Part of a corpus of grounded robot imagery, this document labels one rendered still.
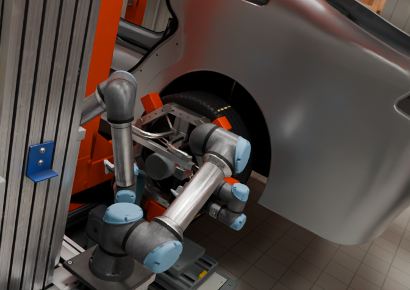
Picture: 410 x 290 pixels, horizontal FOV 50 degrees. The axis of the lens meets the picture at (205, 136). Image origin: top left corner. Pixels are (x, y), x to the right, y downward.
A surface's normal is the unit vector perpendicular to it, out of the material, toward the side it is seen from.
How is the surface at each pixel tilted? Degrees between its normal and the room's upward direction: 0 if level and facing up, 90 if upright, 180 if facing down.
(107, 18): 90
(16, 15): 90
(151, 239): 39
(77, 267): 0
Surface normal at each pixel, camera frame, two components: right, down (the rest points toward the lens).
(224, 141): -0.19, -0.58
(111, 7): 0.83, 0.40
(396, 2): -0.53, 0.18
